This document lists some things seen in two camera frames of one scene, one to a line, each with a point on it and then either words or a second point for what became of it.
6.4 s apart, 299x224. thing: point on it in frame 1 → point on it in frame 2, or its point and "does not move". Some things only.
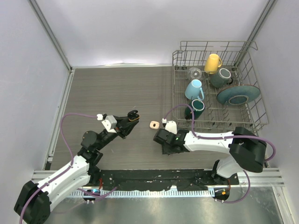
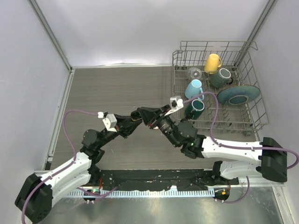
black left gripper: [124, 126] does not move
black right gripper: [166, 150] → [153, 116]
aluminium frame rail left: [60, 115] does not move
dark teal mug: [198, 106] does not move
